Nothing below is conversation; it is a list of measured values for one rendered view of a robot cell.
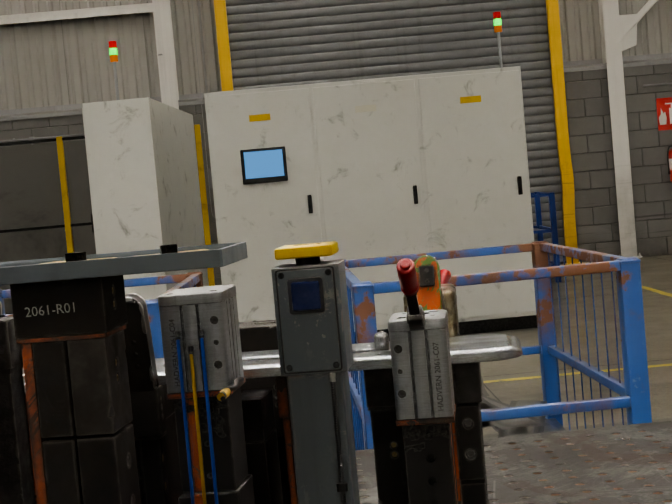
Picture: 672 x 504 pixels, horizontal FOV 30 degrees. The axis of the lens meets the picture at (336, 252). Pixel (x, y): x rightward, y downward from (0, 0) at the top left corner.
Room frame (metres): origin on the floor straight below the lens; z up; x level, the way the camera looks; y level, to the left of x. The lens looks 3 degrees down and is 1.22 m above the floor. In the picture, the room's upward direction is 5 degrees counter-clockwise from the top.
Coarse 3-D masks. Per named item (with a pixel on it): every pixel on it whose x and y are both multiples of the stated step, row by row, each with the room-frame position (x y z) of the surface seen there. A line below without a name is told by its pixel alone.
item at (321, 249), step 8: (280, 248) 1.28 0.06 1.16; (288, 248) 1.28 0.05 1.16; (296, 248) 1.28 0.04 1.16; (304, 248) 1.28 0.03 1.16; (312, 248) 1.28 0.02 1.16; (320, 248) 1.28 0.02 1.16; (328, 248) 1.28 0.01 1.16; (336, 248) 1.31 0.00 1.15; (280, 256) 1.28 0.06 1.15; (288, 256) 1.28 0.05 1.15; (296, 256) 1.28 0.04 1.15; (304, 256) 1.28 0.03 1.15; (312, 256) 1.28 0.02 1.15; (320, 256) 1.28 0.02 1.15; (296, 264) 1.30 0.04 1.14; (304, 264) 1.30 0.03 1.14
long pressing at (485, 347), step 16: (464, 336) 1.69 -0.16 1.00; (480, 336) 1.68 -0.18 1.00; (496, 336) 1.66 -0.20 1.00; (512, 336) 1.67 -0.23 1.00; (256, 352) 1.72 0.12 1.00; (272, 352) 1.70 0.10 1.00; (368, 352) 1.62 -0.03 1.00; (384, 352) 1.60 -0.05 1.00; (464, 352) 1.53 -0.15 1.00; (480, 352) 1.53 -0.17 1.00; (496, 352) 1.53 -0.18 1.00; (512, 352) 1.53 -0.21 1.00; (160, 368) 1.64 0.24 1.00; (256, 368) 1.56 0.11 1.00; (272, 368) 1.56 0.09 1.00; (352, 368) 1.55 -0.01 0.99; (368, 368) 1.54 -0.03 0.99; (384, 368) 1.54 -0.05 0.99; (160, 384) 1.58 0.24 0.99
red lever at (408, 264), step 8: (400, 264) 1.31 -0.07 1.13; (408, 264) 1.31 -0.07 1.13; (400, 272) 1.31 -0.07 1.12; (408, 272) 1.31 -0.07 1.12; (400, 280) 1.33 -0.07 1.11; (408, 280) 1.32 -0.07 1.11; (416, 280) 1.33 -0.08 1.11; (408, 288) 1.34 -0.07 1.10; (416, 288) 1.34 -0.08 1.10; (408, 296) 1.37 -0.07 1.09; (416, 296) 1.37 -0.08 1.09; (408, 304) 1.38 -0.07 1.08; (416, 304) 1.38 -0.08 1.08; (408, 312) 1.41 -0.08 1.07; (416, 312) 1.40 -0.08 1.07; (408, 320) 1.40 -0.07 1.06; (416, 320) 1.40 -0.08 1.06; (424, 320) 1.41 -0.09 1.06; (416, 328) 1.42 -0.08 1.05
